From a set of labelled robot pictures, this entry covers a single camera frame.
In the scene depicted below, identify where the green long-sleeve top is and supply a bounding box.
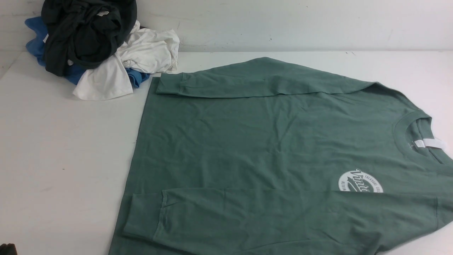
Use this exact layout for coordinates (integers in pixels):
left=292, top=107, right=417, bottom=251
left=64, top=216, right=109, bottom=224
left=109, top=57, right=452, bottom=255

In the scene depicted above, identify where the white crumpled garment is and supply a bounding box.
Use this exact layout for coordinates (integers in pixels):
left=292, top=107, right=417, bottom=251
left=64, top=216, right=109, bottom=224
left=73, top=21, right=180, bottom=101

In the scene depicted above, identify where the dark green crumpled garment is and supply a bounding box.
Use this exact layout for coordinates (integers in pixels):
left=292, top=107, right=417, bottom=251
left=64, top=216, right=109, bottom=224
left=41, top=0, right=137, bottom=77

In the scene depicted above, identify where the blue crumpled garment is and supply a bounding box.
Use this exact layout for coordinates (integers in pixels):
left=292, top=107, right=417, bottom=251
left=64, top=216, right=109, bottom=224
left=24, top=16, right=151, bottom=88

